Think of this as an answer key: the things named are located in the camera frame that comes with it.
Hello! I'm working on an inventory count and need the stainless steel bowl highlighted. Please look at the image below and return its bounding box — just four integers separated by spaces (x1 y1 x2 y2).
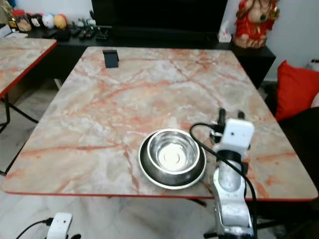
148 130 200 175

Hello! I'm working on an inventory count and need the stainless steel plate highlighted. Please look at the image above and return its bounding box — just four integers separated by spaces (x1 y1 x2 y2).
139 128 208 190

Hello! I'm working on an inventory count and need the black TV console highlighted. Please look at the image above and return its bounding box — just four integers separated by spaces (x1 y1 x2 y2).
0 25 277 90

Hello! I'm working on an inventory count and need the red cushion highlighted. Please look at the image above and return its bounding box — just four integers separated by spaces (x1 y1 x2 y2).
275 60 319 122

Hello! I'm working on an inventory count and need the black sofa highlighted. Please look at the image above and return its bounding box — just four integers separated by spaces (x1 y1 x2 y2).
277 107 319 190

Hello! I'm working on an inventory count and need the small white pink box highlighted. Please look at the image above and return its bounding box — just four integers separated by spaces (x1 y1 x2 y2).
218 29 232 43

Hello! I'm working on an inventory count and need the red gold deity statue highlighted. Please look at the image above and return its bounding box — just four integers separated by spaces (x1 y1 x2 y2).
233 0 280 49

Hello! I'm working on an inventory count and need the gold trophy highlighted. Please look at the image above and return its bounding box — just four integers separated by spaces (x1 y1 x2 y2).
1 0 14 28

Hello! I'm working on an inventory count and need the black television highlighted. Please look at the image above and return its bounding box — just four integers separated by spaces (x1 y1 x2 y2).
91 0 228 29

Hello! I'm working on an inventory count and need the small black stand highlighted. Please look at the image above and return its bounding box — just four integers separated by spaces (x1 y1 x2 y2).
103 49 120 68

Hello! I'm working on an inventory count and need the black white round figure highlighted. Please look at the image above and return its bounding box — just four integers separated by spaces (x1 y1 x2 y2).
30 13 43 28

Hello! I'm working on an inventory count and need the white egg-shaped figure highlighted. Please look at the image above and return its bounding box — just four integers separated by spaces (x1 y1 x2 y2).
42 13 55 29

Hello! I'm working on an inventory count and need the orange yellow egg-shaped figure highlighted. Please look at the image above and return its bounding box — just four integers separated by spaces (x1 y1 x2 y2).
54 14 68 30

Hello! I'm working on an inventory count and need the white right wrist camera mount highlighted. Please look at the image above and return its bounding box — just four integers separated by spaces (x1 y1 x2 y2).
222 119 255 151

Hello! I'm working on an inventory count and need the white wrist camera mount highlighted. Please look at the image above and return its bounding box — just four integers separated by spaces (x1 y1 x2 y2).
47 213 73 239
222 119 255 151

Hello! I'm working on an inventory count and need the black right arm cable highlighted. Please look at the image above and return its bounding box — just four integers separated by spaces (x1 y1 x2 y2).
189 122 259 239

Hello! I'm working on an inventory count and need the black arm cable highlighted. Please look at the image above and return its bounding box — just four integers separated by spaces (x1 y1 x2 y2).
16 218 54 239
189 122 259 239

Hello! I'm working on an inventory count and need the black metal table frame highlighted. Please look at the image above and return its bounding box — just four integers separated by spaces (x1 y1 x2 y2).
184 198 220 239
0 92 40 176

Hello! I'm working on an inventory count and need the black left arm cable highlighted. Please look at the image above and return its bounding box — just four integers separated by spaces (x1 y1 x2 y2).
16 218 54 239

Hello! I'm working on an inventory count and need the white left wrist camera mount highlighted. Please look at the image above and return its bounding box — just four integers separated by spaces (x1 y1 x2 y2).
47 213 73 239

